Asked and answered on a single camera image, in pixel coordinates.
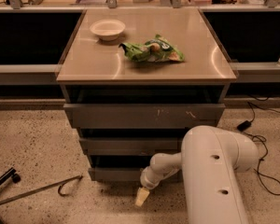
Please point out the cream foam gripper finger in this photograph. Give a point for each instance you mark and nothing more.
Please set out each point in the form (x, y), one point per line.
(141, 196)

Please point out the grey bottom drawer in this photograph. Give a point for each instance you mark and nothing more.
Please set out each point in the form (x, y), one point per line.
(111, 168)

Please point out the grey drawer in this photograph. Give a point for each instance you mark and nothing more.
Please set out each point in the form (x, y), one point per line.
(111, 168)
(130, 146)
(142, 116)

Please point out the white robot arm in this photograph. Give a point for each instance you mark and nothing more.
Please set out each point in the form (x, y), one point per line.
(208, 159)

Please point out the grey middle drawer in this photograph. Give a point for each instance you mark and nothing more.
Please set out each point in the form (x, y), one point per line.
(130, 146)

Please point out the grey drawer cabinet with top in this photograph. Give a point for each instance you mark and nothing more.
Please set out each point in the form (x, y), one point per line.
(136, 79)

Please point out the grey top drawer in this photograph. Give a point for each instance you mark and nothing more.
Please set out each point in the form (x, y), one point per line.
(142, 116)

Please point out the metal hooked rod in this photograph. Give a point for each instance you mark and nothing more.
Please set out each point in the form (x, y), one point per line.
(59, 185)

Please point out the black wheeled stand leg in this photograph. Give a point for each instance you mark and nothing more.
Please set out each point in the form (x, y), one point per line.
(12, 174)

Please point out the green chip bag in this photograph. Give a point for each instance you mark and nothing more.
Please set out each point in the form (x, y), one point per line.
(156, 50)

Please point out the white paper bowl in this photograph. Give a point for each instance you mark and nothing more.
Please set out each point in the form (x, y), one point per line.
(108, 30)

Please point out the black power adapter with cable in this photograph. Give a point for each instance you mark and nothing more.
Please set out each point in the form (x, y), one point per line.
(242, 128)

